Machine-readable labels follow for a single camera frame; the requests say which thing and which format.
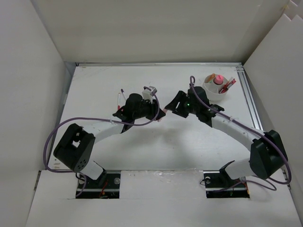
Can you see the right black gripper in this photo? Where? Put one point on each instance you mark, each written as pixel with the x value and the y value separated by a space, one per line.
pixel 181 97

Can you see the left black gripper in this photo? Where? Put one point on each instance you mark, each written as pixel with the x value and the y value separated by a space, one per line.
pixel 153 107

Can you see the orange highlighter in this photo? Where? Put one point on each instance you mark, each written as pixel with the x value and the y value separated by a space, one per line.
pixel 211 77

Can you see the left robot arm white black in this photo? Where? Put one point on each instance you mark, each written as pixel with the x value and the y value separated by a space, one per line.
pixel 76 145

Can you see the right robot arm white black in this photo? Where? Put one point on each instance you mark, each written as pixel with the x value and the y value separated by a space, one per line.
pixel 267 152

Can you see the white round divided container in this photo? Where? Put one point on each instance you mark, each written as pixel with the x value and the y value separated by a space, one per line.
pixel 212 90

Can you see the white red pen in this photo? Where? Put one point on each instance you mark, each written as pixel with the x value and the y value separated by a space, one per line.
pixel 118 101

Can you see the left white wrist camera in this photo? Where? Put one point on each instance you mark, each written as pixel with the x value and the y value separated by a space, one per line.
pixel 148 93

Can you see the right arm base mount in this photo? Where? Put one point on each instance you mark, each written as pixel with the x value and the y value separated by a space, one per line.
pixel 218 184

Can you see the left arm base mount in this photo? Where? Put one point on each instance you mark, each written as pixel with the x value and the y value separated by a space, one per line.
pixel 107 188

